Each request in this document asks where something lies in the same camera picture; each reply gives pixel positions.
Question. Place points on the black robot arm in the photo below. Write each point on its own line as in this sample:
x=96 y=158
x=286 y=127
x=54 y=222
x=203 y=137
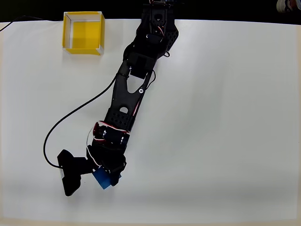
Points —
x=122 y=99

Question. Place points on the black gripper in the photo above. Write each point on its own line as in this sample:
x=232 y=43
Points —
x=114 y=171

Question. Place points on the black bar webcam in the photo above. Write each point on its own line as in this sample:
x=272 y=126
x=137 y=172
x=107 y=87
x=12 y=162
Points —
x=70 y=174

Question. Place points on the white round object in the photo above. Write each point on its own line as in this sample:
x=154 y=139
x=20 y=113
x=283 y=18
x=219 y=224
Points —
x=282 y=5

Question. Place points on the yellow open box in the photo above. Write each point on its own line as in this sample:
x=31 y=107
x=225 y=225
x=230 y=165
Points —
x=87 y=33

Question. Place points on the blue block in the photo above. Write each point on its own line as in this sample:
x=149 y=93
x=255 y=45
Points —
x=102 y=180

